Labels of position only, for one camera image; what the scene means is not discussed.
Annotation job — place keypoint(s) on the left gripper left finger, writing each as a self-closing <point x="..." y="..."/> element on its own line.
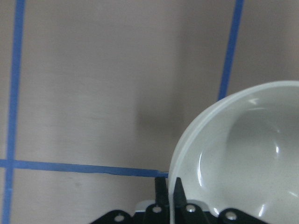
<point x="161" y="191"/>

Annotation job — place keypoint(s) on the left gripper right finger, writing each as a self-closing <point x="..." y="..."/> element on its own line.
<point x="179" y="194"/>

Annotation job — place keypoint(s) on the white deep bowl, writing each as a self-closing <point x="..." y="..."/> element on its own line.
<point x="243" y="152"/>

